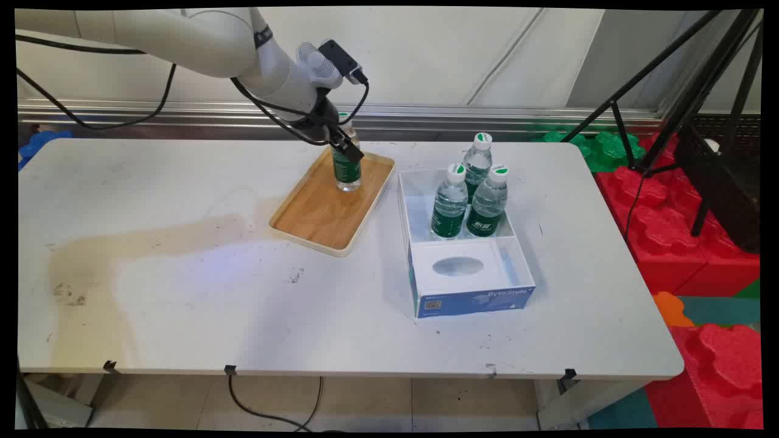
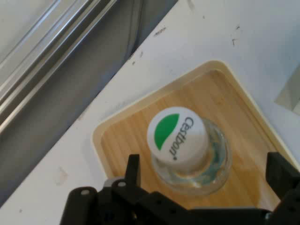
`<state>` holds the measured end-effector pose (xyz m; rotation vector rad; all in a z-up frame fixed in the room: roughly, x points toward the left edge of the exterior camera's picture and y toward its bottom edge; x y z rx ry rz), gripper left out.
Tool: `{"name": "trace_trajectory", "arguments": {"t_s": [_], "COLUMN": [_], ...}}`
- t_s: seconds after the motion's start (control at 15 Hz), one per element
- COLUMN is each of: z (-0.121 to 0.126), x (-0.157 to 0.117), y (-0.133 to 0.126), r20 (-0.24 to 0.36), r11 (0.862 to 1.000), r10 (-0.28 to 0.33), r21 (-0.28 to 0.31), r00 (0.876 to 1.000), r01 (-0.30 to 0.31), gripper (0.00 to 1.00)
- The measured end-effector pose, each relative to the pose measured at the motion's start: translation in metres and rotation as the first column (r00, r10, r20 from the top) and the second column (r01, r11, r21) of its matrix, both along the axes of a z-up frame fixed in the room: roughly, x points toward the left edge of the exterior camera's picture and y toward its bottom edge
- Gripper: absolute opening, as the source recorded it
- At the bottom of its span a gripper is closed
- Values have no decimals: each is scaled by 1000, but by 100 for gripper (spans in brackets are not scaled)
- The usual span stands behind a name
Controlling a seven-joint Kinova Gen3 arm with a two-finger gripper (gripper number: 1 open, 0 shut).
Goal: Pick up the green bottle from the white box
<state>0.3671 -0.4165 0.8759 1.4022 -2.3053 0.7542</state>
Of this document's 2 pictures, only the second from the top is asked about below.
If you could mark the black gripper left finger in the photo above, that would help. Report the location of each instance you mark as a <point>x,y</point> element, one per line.
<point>131,199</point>

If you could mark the aluminium frame rail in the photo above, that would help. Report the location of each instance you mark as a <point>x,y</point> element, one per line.
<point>47,47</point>

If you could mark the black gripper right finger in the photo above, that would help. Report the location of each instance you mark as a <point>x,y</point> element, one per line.
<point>284,178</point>

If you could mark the white rectangular tray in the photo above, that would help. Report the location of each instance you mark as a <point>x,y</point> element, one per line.
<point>290,91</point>

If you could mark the water bottle with white cap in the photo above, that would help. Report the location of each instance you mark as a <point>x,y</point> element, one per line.
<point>178,138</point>

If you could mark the wooden tray with cream rim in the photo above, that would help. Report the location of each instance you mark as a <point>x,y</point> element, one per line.
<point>222,103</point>

